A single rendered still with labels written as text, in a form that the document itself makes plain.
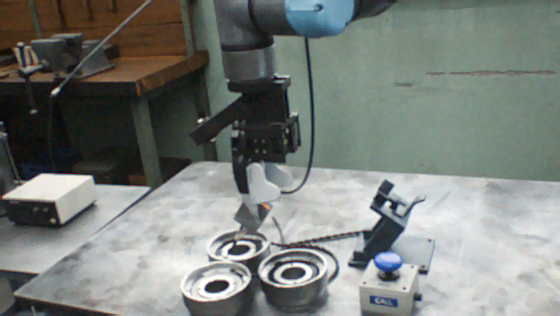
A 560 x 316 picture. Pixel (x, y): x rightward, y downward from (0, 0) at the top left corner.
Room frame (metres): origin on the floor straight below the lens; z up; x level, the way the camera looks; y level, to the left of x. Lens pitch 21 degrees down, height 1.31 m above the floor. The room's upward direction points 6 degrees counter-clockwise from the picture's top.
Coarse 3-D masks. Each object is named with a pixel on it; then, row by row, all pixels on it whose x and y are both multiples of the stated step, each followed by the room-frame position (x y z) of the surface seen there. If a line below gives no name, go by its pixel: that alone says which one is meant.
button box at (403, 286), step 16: (368, 272) 0.72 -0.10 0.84; (384, 272) 0.71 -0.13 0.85; (400, 272) 0.71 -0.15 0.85; (416, 272) 0.71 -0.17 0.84; (368, 288) 0.69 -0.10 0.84; (384, 288) 0.68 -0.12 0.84; (400, 288) 0.67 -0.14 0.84; (416, 288) 0.71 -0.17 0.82; (368, 304) 0.69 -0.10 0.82; (384, 304) 0.68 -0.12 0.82; (400, 304) 0.67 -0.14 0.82
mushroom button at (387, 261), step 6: (384, 252) 0.72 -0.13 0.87; (390, 252) 0.72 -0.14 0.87; (378, 258) 0.71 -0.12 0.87; (384, 258) 0.71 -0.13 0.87; (390, 258) 0.71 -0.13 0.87; (396, 258) 0.70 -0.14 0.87; (378, 264) 0.70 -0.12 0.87; (384, 264) 0.70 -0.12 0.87; (390, 264) 0.69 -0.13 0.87; (396, 264) 0.69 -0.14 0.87; (402, 264) 0.70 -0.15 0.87; (384, 270) 0.69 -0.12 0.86; (390, 270) 0.69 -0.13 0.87
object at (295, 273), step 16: (272, 256) 0.81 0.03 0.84; (288, 256) 0.82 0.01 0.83; (304, 256) 0.81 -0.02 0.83; (320, 256) 0.79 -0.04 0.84; (288, 272) 0.79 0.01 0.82; (304, 272) 0.78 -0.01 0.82; (320, 272) 0.76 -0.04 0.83; (272, 288) 0.73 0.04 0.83; (288, 288) 0.72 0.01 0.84; (304, 288) 0.72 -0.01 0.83; (320, 288) 0.73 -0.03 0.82; (288, 304) 0.72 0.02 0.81; (304, 304) 0.72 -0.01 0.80
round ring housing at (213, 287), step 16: (192, 272) 0.79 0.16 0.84; (208, 272) 0.80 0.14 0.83; (224, 272) 0.80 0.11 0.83; (240, 272) 0.79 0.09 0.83; (208, 288) 0.77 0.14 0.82; (224, 288) 0.77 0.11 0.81; (192, 304) 0.71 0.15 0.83; (208, 304) 0.70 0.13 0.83; (224, 304) 0.71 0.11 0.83; (240, 304) 0.72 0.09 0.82
